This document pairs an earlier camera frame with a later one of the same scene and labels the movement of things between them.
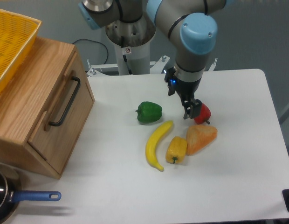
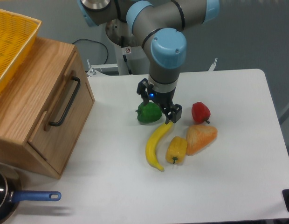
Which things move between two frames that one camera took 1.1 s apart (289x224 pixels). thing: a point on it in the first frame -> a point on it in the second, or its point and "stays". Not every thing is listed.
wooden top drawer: [60, 129] stays
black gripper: [187, 90] -> [171, 111]
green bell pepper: [148, 112] stays
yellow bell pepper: [176, 150] stays
